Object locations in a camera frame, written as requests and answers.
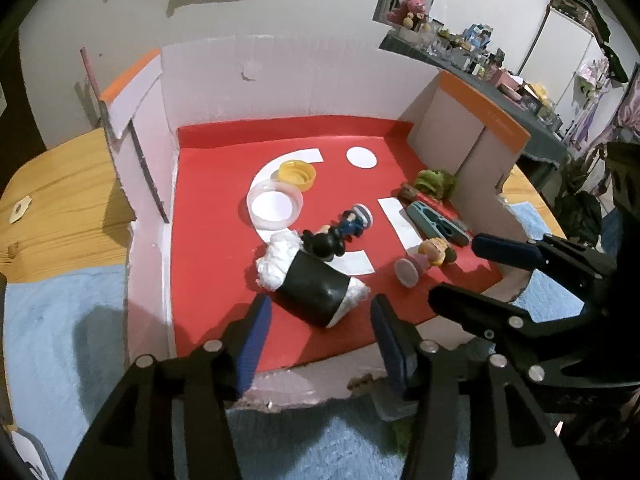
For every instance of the light blue towel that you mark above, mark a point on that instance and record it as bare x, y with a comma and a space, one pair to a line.
60, 335

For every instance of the blue figurine with striped base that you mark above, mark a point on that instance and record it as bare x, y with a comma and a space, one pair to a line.
356, 220

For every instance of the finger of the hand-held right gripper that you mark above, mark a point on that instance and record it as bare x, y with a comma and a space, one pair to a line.
475, 310
505, 250

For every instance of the teal plastic clip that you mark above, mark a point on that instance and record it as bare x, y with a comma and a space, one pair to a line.
435, 222

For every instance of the green toy lettuce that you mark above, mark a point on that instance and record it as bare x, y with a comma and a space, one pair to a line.
435, 182

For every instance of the yellow plastic cap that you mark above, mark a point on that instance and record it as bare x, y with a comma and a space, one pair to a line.
296, 172

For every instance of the white cabinet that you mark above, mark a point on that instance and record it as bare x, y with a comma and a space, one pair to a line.
560, 55

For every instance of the dark patterned box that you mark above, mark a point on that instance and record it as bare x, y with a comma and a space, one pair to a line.
570, 7

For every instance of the clear plastic round container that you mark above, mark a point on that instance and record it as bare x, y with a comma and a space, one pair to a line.
275, 205

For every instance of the black cup stuffed with tissue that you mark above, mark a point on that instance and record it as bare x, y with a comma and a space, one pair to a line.
312, 285

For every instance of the pink plush toy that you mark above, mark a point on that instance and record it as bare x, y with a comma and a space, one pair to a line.
414, 6

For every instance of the white and orange cardboard box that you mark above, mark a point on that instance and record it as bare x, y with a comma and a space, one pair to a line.
300, 80

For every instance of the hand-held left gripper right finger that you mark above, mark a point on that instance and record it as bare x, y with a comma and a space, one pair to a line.
389, 347

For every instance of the pink dress figurine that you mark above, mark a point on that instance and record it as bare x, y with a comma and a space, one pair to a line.
430, 255

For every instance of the hanging purple clothing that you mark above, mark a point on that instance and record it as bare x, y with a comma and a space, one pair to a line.
600, 105

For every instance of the dark potted plant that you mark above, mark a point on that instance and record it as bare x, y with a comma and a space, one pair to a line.
580, 205

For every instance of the red paper liner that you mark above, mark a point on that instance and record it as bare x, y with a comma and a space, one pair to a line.
210, 220

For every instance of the red stick with brown end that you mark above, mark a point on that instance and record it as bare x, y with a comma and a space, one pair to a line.
407, 191

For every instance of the small white sticker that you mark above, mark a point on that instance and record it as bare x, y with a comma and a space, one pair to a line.
21, 208

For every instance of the black mouse figurine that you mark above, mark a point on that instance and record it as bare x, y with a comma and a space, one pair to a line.
322, 244

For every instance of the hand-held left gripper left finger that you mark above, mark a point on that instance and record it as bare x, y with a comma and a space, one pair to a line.
253, 345

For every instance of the pink box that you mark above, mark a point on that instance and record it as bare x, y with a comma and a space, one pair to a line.
506, 79

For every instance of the thin pink stick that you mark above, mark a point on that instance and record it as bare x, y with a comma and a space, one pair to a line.
92, 80

